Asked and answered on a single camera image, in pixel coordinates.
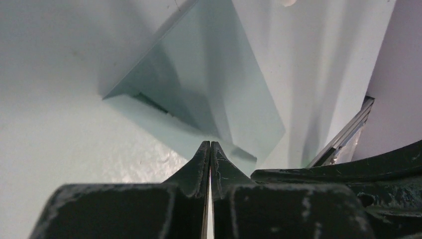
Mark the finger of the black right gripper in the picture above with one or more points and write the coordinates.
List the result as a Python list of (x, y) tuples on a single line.
[(388, 185)]

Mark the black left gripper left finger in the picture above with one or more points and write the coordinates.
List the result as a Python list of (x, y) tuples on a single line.
[(174, 209)]

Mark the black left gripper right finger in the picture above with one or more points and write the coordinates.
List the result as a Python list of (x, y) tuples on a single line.
[(243, 209)]

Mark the aluminium frame rail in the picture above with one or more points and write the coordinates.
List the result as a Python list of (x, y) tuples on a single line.
[(342, 147)]

